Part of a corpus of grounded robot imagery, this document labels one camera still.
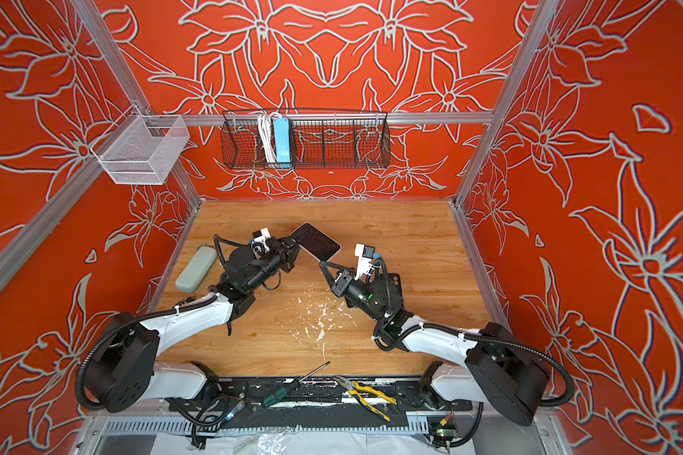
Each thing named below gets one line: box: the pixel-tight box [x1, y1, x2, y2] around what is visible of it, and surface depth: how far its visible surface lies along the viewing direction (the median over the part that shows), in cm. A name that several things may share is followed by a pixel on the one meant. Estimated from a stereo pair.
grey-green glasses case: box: [174, 245, 219, 293], surface depth 97 cm
